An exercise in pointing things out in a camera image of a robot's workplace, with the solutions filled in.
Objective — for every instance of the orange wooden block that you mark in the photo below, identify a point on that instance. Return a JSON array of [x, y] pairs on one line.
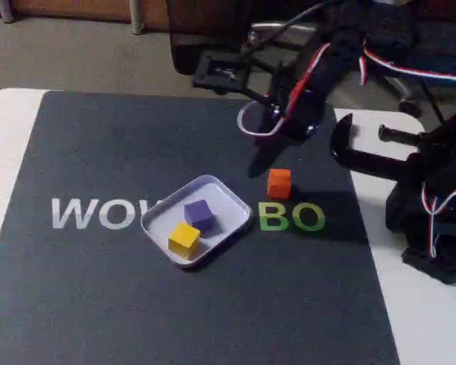
[[279, 184]]

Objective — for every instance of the purple wooden block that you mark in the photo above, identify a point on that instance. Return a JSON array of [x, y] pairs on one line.
[[197, 214]]

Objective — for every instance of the yellow wooden block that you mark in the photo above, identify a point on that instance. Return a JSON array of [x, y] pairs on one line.
[[182, 239]]

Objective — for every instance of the lavender plastic tray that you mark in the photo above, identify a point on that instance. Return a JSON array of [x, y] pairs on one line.
[[228, 197]]

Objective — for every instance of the black table clamp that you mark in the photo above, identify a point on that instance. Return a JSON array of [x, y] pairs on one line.
[[340, 144]]

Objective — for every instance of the chrome office chair base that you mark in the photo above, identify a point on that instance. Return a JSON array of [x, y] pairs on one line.
[[266, 26]]

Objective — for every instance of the black rectangular bin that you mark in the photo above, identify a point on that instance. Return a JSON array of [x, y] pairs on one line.
[[197, 38]]

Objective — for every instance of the black printed desk mat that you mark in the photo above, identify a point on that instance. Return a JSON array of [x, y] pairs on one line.
[[99, 152]]

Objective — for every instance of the grey metal leg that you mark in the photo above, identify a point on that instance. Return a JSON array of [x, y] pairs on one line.
[[137, 15], [7, 9]]

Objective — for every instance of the brown wooden furniture panel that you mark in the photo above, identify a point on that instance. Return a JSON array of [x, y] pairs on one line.
[[61, 7]]

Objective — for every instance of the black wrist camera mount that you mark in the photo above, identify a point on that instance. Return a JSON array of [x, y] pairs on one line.
[[203, 80]]

